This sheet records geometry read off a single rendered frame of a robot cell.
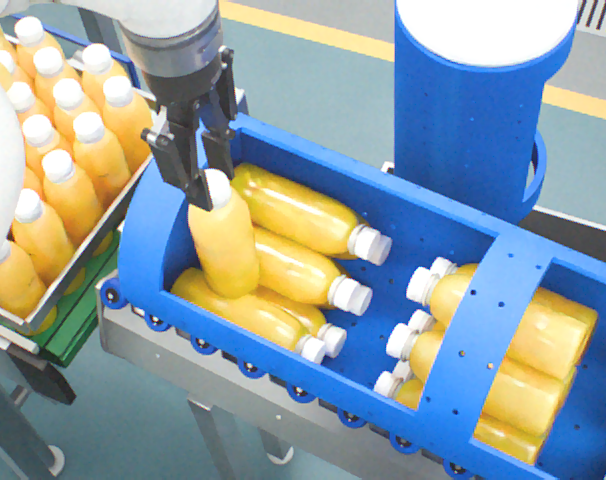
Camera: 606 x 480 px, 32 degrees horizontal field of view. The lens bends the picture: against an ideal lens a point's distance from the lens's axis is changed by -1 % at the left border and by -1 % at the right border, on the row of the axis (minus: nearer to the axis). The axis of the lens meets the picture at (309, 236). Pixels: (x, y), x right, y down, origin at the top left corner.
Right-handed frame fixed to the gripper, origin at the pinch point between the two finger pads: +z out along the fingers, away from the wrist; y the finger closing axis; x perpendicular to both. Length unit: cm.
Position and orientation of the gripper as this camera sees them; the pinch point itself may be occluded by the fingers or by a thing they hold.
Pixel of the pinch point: (207, 172)
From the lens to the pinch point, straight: 114.1
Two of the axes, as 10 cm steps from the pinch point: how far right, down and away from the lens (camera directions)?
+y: 4.9, -7.6, 4.3
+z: 0.6, 5.2, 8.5
